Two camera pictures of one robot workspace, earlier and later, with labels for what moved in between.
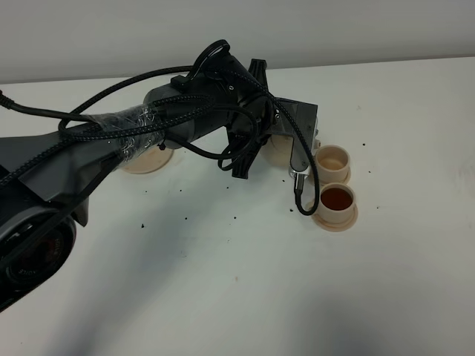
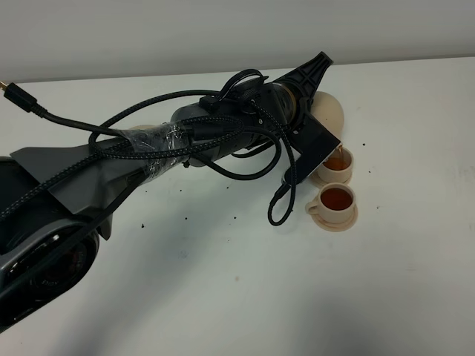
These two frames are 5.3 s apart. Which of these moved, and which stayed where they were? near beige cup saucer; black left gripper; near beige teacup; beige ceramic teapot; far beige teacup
Moved: beige ceramic teapot; black left gripper
Stayed: far beige teacup; near beige teacup; near beige cup saucer
